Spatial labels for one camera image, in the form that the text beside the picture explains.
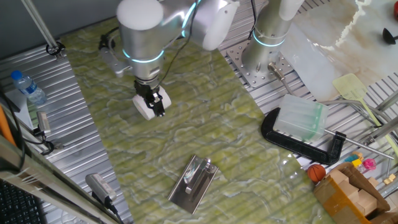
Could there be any black cable clamp knob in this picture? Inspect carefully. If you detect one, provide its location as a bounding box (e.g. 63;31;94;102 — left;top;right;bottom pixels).
98;34;116;51

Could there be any large silver ridged camera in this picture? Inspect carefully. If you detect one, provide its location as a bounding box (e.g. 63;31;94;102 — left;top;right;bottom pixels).
85;173;118;202

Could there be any black keyboard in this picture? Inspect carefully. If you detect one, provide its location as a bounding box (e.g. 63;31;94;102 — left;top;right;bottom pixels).
0;179;48;224

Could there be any aluminium frame bar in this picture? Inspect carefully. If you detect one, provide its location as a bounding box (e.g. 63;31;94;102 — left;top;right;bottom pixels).
362;90;398;147
0;132;125;224

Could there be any green marble pattern mat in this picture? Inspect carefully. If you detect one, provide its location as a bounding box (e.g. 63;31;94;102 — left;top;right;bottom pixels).
60;17;336;224

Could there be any black camera cable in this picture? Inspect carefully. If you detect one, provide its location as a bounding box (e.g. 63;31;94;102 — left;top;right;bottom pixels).
104;197;125;224

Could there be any metal camera mount with ties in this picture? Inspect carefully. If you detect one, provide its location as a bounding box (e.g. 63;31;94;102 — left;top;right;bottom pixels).
30;126;65;156

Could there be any yellow-green plastic spatula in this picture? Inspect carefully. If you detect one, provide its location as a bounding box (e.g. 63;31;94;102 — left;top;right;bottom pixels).
331;73;398;156

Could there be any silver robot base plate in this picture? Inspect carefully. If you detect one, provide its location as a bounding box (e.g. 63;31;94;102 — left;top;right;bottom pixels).
226;40;295;88

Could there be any orange rod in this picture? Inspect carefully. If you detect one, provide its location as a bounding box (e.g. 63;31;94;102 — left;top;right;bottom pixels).
0;104;17;147

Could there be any brown cardboard box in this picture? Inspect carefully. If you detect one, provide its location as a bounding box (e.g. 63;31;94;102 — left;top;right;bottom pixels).
312;161;398;224

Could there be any black ladle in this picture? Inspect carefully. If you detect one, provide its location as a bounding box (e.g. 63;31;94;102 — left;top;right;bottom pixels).
381;27;398;45

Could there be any white marble pattern sheet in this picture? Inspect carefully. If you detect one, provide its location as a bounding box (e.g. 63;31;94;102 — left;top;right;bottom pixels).
279;0;398;102

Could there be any grey cable with connector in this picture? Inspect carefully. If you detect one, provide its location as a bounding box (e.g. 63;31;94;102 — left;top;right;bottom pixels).
267;62;296;96

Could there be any wooden block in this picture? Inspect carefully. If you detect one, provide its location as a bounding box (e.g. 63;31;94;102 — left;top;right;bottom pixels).
328;169;351;187
337;180;359;200
357;189;379;216

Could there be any small wooden cube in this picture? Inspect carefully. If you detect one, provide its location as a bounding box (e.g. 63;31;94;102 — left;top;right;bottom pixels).
382;173;397;185

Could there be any small toy basketball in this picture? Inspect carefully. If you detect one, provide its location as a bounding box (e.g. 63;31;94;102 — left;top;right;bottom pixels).
307;164;327;184

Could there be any clear water bottle blue cap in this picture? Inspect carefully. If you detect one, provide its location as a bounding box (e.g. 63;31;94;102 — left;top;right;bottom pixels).
11;70;48;106

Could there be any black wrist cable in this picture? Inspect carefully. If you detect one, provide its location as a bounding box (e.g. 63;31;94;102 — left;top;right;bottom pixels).
99;0;259;86

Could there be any shiny metal roll holder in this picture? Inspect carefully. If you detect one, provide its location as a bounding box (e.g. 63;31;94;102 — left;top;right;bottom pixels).
167;154;219;215

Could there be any translucent plastic box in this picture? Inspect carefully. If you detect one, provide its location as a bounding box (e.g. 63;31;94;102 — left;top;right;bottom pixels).
272;94;330;143

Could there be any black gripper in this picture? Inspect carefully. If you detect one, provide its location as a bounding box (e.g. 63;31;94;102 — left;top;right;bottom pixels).
133;79;165;118

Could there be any small silver ridged camera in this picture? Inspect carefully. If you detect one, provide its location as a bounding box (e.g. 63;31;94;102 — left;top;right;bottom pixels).
36;111;52;135

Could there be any pink plastic toy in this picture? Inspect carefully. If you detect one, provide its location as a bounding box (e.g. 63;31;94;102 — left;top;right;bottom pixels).
357;157;377;174

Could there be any black C-clamp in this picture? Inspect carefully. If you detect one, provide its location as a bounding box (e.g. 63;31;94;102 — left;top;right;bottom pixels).
261;107;394;166

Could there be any metal camera pole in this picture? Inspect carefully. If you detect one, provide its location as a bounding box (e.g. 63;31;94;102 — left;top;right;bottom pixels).
21;0;66;60

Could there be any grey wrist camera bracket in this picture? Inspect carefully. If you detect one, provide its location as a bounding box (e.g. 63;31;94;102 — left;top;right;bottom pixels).
99;46;132;78

